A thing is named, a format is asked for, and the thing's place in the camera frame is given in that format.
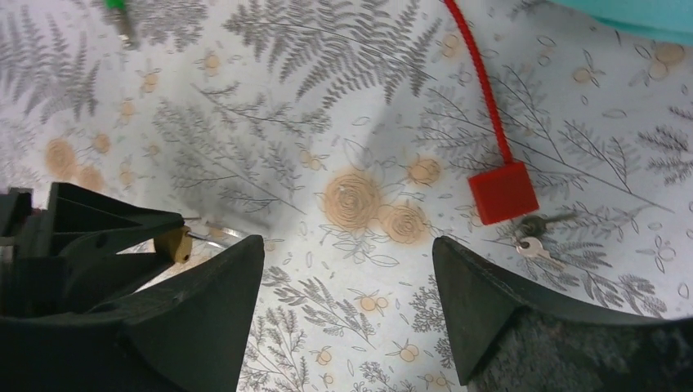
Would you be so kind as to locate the teal t-shirt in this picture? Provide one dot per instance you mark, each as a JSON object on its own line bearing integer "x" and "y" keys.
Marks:
{"x": 660, "y": 20}

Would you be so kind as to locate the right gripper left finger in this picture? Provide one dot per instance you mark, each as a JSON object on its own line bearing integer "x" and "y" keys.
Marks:
{"x": 187, "y": 333}

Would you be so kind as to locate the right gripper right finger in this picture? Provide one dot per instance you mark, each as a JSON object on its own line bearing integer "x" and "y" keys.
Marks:
{"x": 508, "y": 333}

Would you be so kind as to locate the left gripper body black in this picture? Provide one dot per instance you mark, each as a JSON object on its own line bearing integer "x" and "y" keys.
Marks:
{"x": 24, "y": 232}

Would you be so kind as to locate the brass padlock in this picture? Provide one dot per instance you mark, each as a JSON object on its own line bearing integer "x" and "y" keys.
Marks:
{"x": 178, "y": 243}

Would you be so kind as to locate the green cable lock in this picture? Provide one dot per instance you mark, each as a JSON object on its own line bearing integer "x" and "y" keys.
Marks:
{"x": 117, "y": 10}

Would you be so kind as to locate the floral table mat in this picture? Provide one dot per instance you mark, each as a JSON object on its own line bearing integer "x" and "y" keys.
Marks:
{"x": 344, "y": 132}

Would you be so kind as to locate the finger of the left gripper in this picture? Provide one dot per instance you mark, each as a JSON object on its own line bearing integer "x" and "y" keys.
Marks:
{"x": 42, "y": 286}
{"x": 80, "y": 221}

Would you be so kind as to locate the red lock keys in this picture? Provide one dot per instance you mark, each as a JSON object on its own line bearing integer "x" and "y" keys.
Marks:
{"x": 530, "y": 229}

